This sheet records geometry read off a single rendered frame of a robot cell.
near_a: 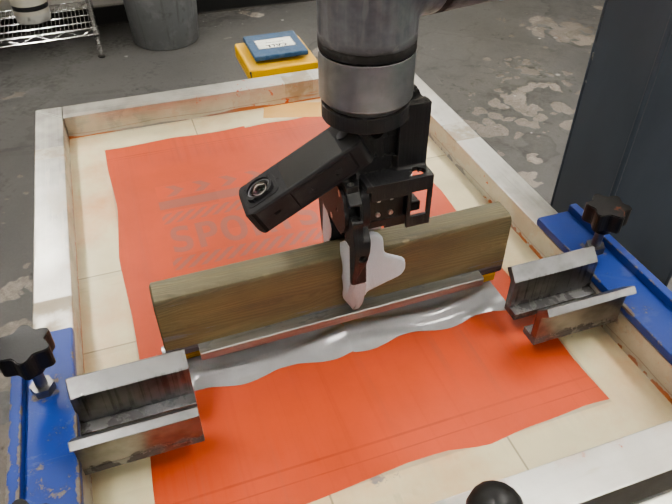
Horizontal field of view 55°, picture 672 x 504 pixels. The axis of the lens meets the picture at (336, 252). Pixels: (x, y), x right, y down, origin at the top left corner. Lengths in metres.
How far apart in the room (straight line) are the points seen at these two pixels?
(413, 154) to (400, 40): 0.11
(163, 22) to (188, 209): 2.95
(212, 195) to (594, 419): 0.53
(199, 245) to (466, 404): 0.36
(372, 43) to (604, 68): 0.66
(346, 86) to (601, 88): 0.66
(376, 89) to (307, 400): 0.29
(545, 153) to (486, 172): 2.05
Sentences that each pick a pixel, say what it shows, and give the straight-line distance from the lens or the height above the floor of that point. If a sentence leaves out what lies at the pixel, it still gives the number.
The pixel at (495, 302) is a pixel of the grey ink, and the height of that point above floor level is 0.96.
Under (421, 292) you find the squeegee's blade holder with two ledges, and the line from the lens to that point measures 0.65.
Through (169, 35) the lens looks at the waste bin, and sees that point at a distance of 3.78.
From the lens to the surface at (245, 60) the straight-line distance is 1.23.
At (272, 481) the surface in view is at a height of 0.96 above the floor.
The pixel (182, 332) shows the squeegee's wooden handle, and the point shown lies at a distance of 0.60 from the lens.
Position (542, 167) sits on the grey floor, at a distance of 2.79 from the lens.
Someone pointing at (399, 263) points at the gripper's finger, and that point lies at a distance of 0.60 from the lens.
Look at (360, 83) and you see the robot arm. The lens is 0.48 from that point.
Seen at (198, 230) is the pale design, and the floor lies 0.96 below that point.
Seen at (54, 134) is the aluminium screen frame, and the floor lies 0.99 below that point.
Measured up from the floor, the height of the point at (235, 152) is 0.96.
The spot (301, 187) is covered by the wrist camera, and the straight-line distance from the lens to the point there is 0.52.
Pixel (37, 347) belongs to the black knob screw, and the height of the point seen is 1.06.
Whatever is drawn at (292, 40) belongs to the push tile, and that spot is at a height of 0.97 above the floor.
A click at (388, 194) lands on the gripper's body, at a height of 1.13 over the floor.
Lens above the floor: 1.44
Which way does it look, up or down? 40 degrees down
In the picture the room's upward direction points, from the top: straight up
